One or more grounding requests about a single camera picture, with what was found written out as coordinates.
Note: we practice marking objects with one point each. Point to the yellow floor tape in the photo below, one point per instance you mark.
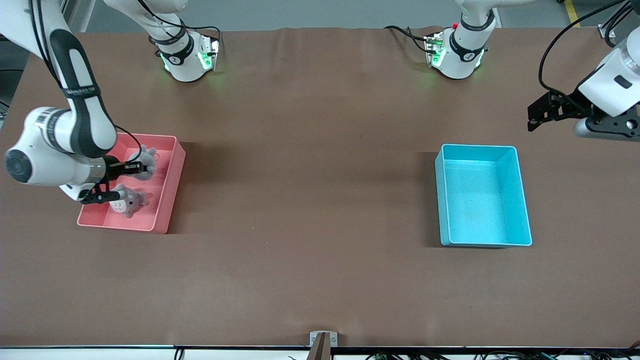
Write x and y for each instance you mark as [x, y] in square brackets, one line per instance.
[573, 14]

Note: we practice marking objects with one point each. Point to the blue plastic box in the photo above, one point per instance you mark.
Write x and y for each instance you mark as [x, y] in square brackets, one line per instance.
[480, 200]

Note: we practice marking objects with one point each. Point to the plain grey plush toy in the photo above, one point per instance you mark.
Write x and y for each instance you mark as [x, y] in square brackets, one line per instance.
[147, 160]

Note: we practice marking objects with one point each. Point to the brown slanted bar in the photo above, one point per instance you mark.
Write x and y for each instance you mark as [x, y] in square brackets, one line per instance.
[320, 350]

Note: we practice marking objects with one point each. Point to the brown table mat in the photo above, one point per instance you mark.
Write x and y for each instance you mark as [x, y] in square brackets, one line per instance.
[300, 275]

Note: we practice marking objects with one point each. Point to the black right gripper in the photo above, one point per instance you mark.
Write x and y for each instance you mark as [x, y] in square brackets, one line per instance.
[114, 168]

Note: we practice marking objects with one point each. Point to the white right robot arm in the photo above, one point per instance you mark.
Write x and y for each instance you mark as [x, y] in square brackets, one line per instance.
[80, 125]

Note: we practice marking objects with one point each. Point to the grey plush toy white belly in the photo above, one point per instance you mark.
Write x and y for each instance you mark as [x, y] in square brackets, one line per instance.
[131, 202]

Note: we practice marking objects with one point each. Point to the grey metal clamp bracket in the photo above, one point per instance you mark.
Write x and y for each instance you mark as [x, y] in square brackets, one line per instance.
[314, 338]

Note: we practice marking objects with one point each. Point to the pink plastic box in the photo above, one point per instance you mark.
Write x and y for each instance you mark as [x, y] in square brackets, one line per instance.
[165, 200]

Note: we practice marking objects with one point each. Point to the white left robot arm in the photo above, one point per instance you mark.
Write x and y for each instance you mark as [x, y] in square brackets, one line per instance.
[465, 52]

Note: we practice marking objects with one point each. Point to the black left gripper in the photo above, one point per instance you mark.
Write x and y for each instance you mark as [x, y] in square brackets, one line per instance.
[566, 104]

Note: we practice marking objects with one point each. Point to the aluminium frame profile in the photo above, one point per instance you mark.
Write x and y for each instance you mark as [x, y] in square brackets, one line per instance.
[72, 12]
[606, 31]

